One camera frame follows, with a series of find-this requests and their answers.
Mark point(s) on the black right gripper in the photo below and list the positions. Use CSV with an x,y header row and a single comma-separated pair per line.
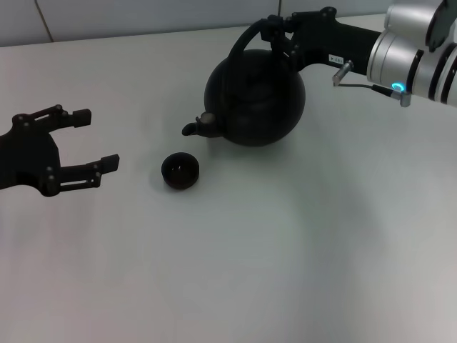
x,y
332,39

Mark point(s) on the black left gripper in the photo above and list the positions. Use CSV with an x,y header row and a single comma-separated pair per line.
x,y
25,157

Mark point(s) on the black round teapot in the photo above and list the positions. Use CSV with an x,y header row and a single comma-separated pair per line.
x,y
257,100

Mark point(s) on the small dark teacup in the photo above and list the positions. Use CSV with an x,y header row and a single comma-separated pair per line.
x,y
180,171

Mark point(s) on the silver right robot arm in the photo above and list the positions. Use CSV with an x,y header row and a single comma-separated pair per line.
x,y
410,46

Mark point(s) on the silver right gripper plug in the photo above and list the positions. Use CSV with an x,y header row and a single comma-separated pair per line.
x,y
342,71

